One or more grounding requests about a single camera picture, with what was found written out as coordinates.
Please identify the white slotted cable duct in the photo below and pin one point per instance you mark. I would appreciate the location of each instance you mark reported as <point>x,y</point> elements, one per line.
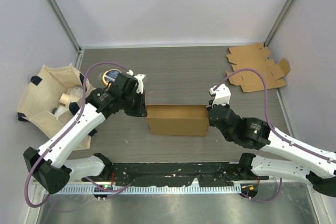
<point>194,188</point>

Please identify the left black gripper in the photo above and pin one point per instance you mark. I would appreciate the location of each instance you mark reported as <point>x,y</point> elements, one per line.
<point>141,111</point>

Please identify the large brown cardboard box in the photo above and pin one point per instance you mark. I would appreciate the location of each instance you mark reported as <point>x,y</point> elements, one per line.
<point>177,120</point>

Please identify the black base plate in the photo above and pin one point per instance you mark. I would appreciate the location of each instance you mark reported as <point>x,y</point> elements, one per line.
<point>208,174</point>

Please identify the yellow masking tape roll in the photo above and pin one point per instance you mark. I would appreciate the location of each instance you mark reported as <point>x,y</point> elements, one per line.
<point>110,76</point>

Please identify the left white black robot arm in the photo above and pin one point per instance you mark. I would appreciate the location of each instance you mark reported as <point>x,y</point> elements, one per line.
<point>50,165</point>

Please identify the cardboard tube in bag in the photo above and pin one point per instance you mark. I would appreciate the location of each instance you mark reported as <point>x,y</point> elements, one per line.
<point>64,99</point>

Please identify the right aluminium frame post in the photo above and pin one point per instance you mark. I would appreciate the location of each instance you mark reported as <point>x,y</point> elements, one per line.
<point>279,20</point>

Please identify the aluminium frame post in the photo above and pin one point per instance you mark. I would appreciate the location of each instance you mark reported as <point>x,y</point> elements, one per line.
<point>279,20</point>
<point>64,24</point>

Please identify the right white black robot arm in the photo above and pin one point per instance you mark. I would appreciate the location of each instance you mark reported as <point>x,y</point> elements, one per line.
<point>301,162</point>

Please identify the left aluminium frame post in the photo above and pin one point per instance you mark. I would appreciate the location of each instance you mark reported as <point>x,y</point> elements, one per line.
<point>64,24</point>

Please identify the beige canvas tote bag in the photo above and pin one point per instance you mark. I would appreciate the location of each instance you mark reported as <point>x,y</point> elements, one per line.
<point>43,94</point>

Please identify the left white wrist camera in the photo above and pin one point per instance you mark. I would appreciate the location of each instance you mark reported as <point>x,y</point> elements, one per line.
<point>140,80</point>

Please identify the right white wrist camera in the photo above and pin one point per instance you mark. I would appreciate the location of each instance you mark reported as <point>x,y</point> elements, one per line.
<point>220,95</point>

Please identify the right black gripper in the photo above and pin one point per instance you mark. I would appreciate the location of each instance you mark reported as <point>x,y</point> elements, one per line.
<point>211,124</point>

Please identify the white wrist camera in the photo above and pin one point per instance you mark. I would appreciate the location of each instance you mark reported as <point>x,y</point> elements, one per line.
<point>140,80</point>
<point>220,95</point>

